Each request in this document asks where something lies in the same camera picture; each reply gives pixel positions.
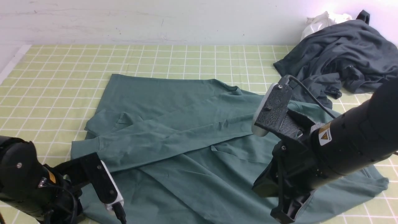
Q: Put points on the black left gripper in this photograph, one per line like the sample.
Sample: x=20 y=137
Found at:
x=56 y=202

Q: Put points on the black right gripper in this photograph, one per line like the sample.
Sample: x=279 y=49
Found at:
x=291 y=176

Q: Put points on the green long-sleeved shirt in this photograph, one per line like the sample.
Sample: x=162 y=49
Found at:
x=181 y=151

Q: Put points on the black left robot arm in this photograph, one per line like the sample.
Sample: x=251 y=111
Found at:
x=33 y=188

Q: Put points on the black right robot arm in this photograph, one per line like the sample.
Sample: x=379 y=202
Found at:
x=360 y=137

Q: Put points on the dark grey crumpled shirt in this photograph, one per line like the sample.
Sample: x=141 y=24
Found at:
x=351 y=55

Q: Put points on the green checkered tablecloth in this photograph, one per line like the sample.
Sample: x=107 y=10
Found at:
x=48 y=92

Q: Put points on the white crumpled cloth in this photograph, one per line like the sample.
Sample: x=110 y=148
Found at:
x=322 y=21

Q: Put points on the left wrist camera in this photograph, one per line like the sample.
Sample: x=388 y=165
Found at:
x=90 y=169

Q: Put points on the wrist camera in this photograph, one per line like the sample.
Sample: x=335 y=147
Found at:
x=90 y=169
x=274 y=116

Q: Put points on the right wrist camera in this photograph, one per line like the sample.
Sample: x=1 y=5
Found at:
x=274 y=116

